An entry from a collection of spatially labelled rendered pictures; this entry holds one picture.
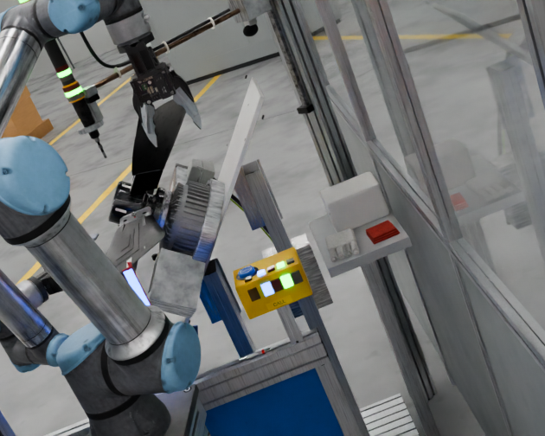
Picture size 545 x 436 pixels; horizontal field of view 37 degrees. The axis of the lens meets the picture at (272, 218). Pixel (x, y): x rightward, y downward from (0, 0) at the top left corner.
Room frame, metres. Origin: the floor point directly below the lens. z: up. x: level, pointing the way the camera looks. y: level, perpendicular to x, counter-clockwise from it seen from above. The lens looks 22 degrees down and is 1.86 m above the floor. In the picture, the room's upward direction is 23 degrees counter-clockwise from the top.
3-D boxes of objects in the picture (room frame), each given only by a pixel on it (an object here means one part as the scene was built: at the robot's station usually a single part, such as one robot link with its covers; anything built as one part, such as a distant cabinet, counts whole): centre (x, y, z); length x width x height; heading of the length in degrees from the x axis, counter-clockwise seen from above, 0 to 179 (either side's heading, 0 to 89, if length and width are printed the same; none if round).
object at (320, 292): (2.32, 0.00, 0.73); 0.15 x 0.09 x 0.22; 88
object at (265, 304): (1.73, 0.06, 1.02); 0.16 x 0.10 x 0.11; 88
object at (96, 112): (2.11, 0.33, 1.50); 0.09 x 0.07 x 0.10; 123
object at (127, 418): (1.33, 0.40, 1.09); 0.15 x 0.15 x 0.10
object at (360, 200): (2.27, -0.24, 0.92); 0.17 x 0.16 x 0.11; 88
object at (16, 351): (1.83, 0.68, 1.08); 0.11 x 0.08 x 0.11; 47
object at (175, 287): (2.05, 0.31, 0.98); 0.20 x 0.16 x 0.20; 88
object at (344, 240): (2.11, -0.15, 0.87); 0.15 x 0.09 x 0.02; 174
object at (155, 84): (1.56, 0.11, 1.62); 0.09 x 0.08 x 0.12; 178
